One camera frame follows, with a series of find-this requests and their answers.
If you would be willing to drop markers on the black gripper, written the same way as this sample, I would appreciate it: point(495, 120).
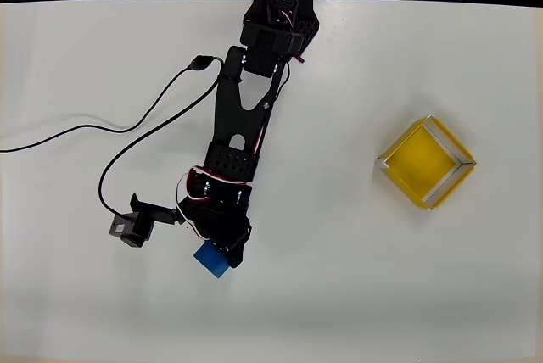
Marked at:
point(236, 248)

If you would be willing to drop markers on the blue cube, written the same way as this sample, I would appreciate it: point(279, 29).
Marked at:
point(212, 263)

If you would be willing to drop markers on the yellow square tray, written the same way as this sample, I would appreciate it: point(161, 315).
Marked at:
point(424, 163)

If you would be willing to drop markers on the black camera on gripper mount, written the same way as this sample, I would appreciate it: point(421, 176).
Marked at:
point(138, 223)

